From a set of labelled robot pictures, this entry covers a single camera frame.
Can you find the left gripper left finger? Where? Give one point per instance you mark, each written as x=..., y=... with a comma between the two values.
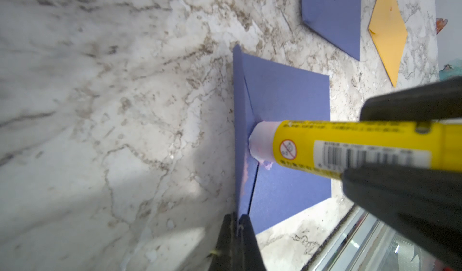
x=223, y=255

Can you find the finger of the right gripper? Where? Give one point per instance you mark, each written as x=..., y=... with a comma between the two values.
x=423, y=205
x=435, y=101

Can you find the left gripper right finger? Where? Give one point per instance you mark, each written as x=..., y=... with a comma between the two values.
x=249, y=255

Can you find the yellow glue stick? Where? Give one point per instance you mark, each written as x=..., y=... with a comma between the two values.
x=328, y=148

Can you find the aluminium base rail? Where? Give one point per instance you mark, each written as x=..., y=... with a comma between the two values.
x=362, y=242

